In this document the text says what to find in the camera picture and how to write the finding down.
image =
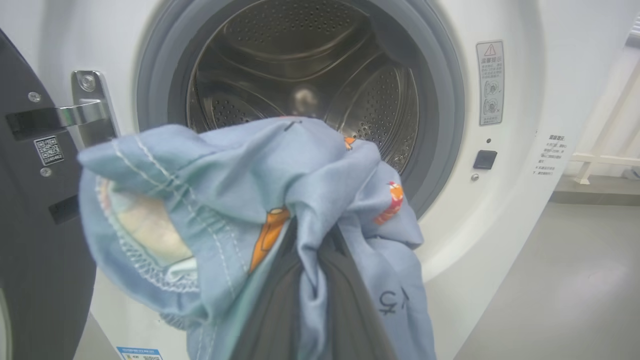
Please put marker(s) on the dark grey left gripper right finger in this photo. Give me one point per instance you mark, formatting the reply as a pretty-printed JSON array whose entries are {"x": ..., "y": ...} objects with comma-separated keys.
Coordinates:
[{"x": 350, "y": 305}]

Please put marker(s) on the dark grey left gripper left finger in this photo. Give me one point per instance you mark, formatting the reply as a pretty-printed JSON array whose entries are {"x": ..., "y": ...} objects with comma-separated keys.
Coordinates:
[{"x": 270, "y": 310}]

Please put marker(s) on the blue printed garment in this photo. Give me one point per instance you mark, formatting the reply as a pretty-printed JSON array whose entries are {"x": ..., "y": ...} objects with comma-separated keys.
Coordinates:
[{"x": 225, "y": 185}]

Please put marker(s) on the dark round washing machine door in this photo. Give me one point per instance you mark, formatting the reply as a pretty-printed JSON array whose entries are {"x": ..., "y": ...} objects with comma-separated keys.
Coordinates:
[{"x": 35, "y": 250}]

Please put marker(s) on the white washing machine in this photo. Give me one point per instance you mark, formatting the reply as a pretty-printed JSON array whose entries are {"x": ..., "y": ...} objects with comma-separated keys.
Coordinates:
[{"x": 525, "y": 225}]

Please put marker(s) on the grey rubber door gasket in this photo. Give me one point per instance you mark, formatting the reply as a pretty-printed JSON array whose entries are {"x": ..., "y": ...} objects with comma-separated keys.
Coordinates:
[{"x": 440, "y": 100}]

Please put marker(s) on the steel washing machine drum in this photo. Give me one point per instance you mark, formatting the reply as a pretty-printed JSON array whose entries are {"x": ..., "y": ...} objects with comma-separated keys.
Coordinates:
[{"x": 300, "y": 60}]

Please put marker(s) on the chrome door hinge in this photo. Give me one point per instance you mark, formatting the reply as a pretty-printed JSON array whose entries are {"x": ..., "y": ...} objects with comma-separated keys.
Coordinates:
[{"x": 92, "y": 107}]

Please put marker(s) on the blue energy label sticker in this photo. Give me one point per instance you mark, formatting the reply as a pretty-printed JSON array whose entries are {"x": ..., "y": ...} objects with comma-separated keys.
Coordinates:
[{"x": 140, "y": 354}]

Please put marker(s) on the grey warning sticker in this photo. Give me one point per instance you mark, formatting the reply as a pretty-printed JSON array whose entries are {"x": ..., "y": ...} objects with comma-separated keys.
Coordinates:
[{"x": 490, "y": 82}]

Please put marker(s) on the white QR code sticker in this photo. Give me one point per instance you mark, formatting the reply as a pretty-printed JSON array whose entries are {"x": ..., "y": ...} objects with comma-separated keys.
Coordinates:
[{"x": 49, "y": 150}]

